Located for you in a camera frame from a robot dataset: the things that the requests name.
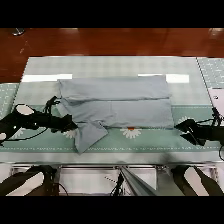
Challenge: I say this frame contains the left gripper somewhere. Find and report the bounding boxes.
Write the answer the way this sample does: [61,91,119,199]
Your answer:
[49,113,80,133]

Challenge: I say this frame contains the black cable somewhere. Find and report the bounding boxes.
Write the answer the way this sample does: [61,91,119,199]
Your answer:
[105,172,126,197]
[0,126,49,144]

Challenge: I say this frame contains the grey-blue shirt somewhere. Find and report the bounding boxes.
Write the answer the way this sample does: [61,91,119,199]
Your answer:
[55,74,175,155]

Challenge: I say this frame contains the silver frame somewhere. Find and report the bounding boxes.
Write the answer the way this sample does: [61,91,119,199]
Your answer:
[0,162,224,197]

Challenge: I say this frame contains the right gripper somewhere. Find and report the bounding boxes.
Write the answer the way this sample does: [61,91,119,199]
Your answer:
[174,118,214,147]

